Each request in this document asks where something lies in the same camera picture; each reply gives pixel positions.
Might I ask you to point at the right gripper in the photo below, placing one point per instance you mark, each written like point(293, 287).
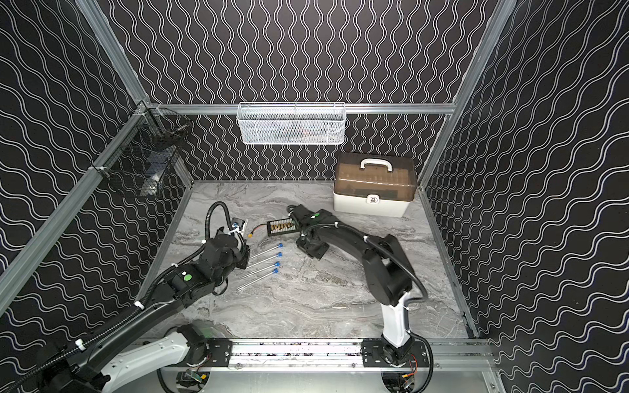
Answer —
point(318, 253)

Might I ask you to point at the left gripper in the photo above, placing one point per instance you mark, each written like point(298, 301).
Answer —
point(243, 254)

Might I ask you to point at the clear test tube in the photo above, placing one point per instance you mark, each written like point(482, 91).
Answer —
point(272, 250)
point(255, 281)
point(269, 268)
point(261, 262)

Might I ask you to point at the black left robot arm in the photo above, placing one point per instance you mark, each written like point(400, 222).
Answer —
point(80, 366)

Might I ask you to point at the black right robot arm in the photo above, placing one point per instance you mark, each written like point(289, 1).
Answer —
point(389, 275)

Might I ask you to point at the white box brown lid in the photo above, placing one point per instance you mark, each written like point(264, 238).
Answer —
point(374, 185)

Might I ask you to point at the black charging board with cable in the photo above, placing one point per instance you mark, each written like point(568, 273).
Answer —
point(275, 228)

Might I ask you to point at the white mesh wall basket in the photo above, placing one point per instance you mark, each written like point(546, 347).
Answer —
point(307, 123)

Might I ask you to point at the black wire wall basket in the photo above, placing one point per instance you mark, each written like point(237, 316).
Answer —
point(147, 156)

